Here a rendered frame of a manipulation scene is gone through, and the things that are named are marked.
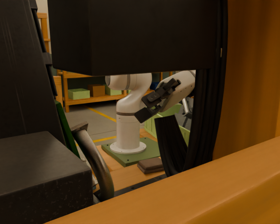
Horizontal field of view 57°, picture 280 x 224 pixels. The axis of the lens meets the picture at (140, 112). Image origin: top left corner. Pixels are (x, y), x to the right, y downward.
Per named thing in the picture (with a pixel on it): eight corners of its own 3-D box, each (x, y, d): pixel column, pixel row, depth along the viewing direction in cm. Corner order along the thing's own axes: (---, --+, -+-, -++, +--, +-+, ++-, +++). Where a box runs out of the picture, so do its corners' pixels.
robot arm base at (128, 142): (105, 144, 140) (104, 111, 136) (137, 140, 148) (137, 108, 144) (117, 156, 123) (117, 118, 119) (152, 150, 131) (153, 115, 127)
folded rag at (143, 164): (144, 174, 100) (144, 167, 99) (136, 166, 107) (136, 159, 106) (166, 170, 104) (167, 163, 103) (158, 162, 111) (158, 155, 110)
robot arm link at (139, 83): (112, 111, 134) (111, 65, 129) (144, 109, 142) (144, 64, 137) (121, 116, 123) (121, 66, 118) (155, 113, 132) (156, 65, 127)
